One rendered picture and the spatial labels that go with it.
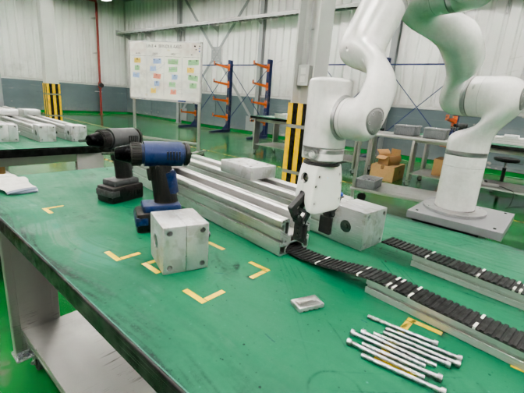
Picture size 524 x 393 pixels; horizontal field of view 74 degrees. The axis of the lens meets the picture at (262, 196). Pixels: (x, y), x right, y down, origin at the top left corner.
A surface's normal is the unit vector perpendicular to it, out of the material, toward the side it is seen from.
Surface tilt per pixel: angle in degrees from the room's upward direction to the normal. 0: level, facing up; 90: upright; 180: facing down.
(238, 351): 0
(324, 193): 90
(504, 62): 90
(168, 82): 90
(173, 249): 90
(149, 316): 0
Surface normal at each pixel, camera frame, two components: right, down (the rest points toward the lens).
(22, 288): 0.75, 0.23
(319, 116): -0.72, 0.16
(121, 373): 0.07, -0.96
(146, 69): -0.36, 0.22
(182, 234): 0.49, 0.27
